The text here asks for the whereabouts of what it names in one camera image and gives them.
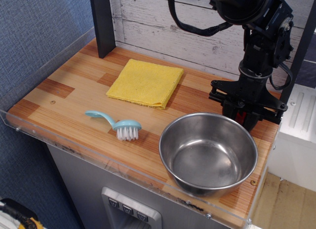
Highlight dark upright post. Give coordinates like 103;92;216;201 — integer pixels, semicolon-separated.
280;2;316;103
90;0;116;58

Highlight white ribbed appliance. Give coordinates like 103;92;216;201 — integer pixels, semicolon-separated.
268;84;316;191

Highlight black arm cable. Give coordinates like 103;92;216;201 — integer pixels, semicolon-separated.
167;0;234;37

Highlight yellow folded cloth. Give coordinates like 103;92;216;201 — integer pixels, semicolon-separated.
106;59;184;110

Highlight grey toy fridge cabinet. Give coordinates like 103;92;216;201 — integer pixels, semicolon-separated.
48;145;225;229

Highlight red toy strawberry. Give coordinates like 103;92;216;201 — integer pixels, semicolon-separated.
235;111;247;126

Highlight dark right upright post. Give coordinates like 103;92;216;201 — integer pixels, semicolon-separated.
280;2;316;103

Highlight stainless steel pot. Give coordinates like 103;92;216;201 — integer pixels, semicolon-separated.
158;113;258;197

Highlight clear acrylic guard rail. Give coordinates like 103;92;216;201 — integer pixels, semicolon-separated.
0;33;277;229

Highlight dark left upright post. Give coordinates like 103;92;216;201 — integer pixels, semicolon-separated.
90;0;116;58

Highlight silver dispenser button panel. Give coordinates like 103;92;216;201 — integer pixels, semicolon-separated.
101;187;162;229

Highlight black yellow object corner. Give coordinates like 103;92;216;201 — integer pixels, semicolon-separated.
0;198;44;229

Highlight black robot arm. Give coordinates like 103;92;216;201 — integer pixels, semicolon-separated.
209;0;293;131

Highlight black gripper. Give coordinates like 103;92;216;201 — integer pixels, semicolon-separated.
209;74;287;131

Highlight light blue dish brush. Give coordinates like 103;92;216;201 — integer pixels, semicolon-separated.
85;111;142;141

